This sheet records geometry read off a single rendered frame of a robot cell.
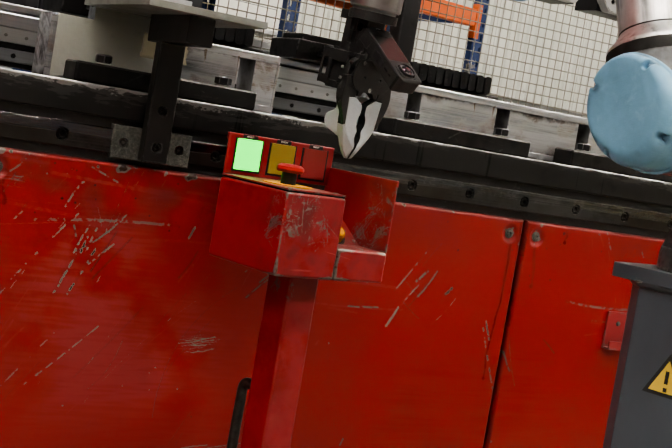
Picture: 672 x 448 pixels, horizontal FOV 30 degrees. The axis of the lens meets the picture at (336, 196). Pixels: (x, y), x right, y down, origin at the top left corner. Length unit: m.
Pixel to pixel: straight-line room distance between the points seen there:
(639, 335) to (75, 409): 0.86
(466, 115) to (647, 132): 1.02
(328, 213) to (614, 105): 0.54
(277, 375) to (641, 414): 0.58
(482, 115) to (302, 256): 0.70
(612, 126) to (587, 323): 1.08
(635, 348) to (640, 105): 0.29
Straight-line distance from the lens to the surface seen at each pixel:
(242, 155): 1.81
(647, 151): 1.30
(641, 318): 1.43
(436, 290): 2.15
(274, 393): 1.81
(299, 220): 1.70
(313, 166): 1.89
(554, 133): 2.42
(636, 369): 1.43
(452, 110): 2.27
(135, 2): 1.76
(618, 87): 1.32
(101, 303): 1.87
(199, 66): 2.01
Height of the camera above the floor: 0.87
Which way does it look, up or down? 3 degrees down
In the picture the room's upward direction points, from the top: 10 degrees clockwise
